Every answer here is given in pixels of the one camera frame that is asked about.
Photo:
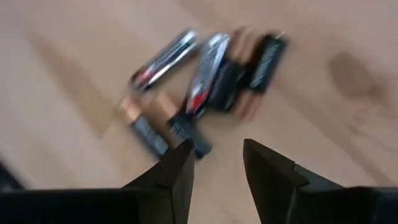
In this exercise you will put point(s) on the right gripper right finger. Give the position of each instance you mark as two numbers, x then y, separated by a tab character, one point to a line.
311	205

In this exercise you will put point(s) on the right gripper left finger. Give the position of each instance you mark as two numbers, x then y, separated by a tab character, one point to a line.
93	207

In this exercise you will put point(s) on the black copper AA battery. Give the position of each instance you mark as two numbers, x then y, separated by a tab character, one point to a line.
164	109
146	130
267	62
228	87

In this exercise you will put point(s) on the silver AA battery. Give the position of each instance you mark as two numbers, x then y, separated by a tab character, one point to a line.
208	71
164	59

